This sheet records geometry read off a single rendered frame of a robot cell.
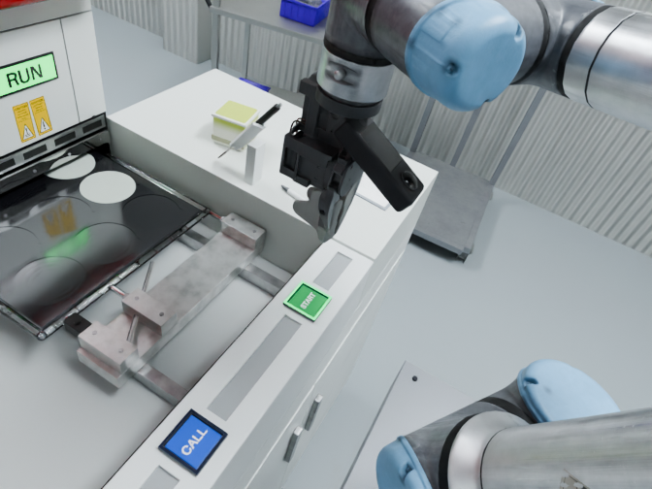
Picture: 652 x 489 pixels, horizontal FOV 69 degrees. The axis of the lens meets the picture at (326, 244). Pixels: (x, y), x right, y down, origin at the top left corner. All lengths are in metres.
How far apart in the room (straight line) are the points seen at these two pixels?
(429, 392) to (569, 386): 0.26
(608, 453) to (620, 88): 0.25
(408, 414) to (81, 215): 0.65
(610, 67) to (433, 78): 0.14
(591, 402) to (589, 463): 0.23
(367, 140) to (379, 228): 0.39
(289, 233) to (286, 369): 0.31
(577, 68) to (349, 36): 0.19
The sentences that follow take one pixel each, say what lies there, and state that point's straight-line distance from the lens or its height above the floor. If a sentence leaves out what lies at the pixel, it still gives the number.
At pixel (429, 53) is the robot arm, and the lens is 0.37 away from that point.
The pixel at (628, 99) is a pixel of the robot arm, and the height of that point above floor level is 1.41.
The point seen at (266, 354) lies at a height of 0.96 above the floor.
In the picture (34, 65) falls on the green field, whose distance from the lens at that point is 0.96.
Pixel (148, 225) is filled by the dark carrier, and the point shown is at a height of 0.90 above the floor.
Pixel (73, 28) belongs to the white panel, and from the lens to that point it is 0.99.
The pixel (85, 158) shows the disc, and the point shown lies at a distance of 1.09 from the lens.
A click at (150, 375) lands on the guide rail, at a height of 0.85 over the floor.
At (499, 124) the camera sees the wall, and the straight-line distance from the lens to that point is 2.91.
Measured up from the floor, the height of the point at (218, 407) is 0.96.
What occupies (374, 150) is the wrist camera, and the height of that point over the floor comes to 1.26.
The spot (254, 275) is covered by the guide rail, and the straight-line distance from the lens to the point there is 0.90.
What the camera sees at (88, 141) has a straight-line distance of 1.07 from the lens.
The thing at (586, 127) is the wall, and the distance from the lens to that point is 2.87.
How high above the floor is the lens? 1.53
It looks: 43 degrees down
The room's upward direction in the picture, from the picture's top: 15 degrees clockwise
